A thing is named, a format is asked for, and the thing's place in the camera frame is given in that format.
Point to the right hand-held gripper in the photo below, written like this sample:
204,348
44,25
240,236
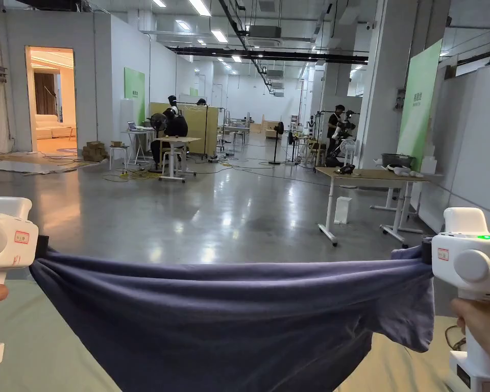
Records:
469,261

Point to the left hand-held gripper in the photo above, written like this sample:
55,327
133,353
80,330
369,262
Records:
4,241

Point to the dark blue shirt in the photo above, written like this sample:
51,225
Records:
228,318

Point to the person's right hand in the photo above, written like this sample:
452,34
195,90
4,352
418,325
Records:
484,326

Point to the bed with pale green sheet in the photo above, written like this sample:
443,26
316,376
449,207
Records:
36,351

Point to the white sofa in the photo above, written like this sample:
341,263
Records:
51,126

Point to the stack of brown cartons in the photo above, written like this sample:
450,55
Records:
94,151

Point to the small white box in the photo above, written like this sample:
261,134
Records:
343,210

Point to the tall green banner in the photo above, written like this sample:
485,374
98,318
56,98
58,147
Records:
418,106

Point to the white standing fan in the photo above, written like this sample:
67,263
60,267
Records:
348,149

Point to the black standing fan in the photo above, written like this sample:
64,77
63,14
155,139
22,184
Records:
158,121
278,130

